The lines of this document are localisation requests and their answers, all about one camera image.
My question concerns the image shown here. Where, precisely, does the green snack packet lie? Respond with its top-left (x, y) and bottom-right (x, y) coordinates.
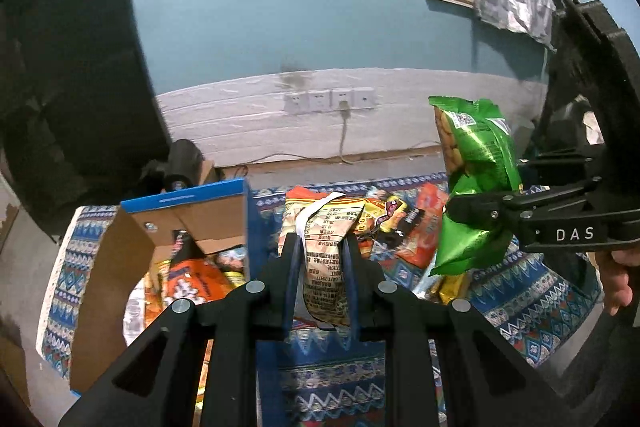
top-left (428, 97), bottom-right (523, 277)

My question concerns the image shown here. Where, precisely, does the black cylinder device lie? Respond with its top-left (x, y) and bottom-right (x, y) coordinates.
top-left (140, 138), bottom-right (206, 192)

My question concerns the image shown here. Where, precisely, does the black packet with yellow label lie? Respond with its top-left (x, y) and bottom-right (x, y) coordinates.
top-left (370, 197), bottom-right (426, 243)

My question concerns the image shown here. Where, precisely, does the small brown cardboard box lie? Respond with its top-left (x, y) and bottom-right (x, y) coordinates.
top-left (197, 159), bottom-right (223, 185)

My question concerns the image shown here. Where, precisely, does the blue patterned blanket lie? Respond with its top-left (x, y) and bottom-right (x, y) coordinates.
top-left (37, 172), bottom-right (603, 427)

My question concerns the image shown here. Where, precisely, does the grey plug with cable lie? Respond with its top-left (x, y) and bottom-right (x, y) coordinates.
top-left (336, 101), bottom-right (361, 165)

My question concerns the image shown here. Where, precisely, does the white silver snack packet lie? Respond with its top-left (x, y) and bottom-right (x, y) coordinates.
top-left (122, 282), bottom-right (151, 348)

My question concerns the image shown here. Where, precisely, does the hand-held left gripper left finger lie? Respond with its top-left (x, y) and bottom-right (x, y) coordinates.
top-left (57, 234), bottom-right (306, 427)

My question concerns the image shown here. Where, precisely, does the long yellow snack packet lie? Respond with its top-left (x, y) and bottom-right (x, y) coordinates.
top-left (350, 197), bottom-right (381, 255)

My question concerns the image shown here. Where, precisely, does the red-orange snack packet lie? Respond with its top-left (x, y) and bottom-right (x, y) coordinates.
top-left (380, 183), bottom-right (449, 270)

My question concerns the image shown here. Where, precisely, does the person's right hand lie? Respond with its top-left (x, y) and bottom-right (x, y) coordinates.
top-left (597, 249), bottom-right (640, 315)

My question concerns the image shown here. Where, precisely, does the thin black cable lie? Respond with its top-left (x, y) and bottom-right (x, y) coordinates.
top-left (235, 152), bottom-right (341, 172)

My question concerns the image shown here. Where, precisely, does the tan printed snack bag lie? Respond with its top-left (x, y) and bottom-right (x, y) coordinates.
top-left (277, 187), bottom-right (366, 328)

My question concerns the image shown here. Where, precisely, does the blue cardboard box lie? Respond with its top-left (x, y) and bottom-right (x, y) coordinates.
top-left (70, 178), bottom-right (256, 398)

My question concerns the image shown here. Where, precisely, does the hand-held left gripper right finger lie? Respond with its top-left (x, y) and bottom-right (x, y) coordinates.
top-left (341, 232), bottom-right (576, 427)

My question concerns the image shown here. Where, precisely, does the small yellow snack packet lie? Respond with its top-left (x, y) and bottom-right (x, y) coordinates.
top-left (430, 274), bottom-right (471, 303)

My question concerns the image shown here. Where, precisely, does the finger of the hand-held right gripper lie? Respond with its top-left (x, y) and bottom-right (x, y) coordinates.
top-left (446, 189), bottom-right (551, 238)
top-left (517, 150), bottom-right (607, 194)

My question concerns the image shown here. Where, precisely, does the large orange chip packet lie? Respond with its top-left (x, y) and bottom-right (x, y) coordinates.
top-left (145, 257), bottom-right (236, 308)

